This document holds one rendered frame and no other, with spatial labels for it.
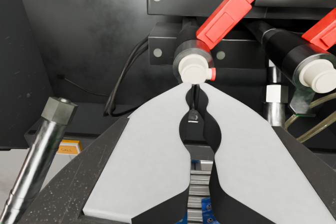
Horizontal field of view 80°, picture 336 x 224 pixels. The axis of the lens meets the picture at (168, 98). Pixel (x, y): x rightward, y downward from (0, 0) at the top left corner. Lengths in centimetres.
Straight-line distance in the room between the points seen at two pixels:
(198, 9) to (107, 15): 22
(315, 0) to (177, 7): 14
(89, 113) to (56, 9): 22
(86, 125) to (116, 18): 22
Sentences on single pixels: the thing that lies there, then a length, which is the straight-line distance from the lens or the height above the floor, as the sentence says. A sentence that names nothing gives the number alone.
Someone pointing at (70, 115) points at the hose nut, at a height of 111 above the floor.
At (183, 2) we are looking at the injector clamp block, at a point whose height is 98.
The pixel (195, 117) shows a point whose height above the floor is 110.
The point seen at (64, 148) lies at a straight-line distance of 45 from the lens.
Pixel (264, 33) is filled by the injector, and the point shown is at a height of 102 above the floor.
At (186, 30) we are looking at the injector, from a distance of 18.
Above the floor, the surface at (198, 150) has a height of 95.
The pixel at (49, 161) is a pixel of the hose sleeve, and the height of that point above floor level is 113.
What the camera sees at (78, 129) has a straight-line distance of 45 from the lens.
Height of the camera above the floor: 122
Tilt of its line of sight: 58 degrees down
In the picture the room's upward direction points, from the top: 172 degrees counter-clockwise
